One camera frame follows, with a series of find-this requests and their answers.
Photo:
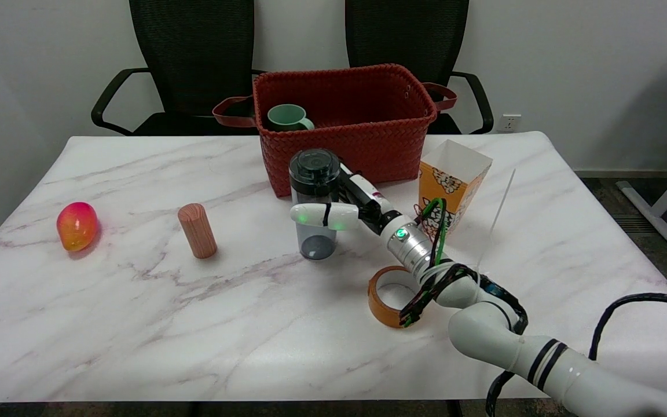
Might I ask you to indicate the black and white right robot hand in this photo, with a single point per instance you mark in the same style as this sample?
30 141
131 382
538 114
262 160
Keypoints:
345 205

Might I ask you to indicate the black transparent water bottle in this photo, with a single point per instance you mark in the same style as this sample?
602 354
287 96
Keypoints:
313 197

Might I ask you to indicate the red woven basket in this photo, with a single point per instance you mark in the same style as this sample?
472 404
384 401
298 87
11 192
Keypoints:
356 127

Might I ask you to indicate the orange tape roll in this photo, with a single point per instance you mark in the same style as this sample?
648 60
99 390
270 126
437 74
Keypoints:
381 301

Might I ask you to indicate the green ceramic mug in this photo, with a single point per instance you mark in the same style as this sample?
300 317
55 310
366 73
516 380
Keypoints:
288 118

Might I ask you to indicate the popcorn paper box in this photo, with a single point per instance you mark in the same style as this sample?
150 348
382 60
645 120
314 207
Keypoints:
455 179

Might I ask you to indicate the wooden cylinder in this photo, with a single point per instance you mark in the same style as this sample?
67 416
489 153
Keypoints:
197 230

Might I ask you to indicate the black mesh office chair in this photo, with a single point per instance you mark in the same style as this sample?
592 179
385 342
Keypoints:
414 52
189 63

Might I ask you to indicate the red yellow mango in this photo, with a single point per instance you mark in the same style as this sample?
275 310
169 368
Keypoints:
77 226

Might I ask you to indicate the white wall socket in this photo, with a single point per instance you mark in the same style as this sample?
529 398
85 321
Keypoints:
510 122

